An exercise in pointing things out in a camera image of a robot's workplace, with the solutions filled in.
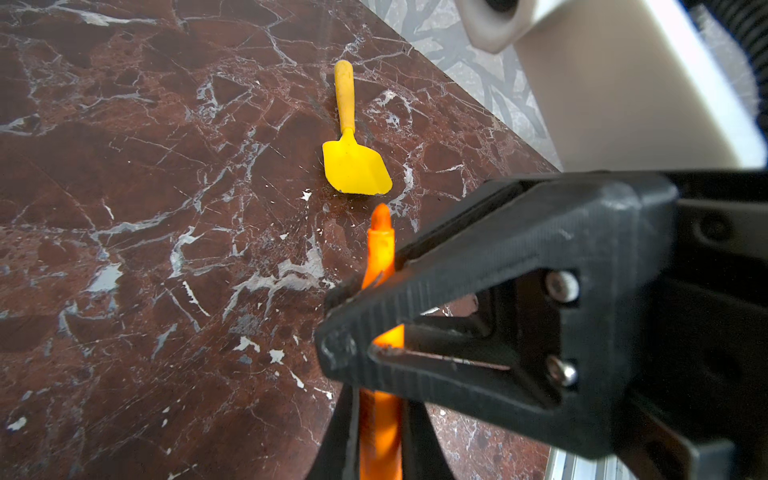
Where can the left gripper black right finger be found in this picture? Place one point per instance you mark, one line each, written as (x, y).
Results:
(422, 455)

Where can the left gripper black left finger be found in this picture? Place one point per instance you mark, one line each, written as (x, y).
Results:
(338, 455)

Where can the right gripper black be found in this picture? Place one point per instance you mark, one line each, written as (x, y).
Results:
(698, 410)

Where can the yellow toy spatula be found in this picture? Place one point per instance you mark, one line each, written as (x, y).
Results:
(349, 167)

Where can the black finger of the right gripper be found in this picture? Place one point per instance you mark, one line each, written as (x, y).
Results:
(524, 307)

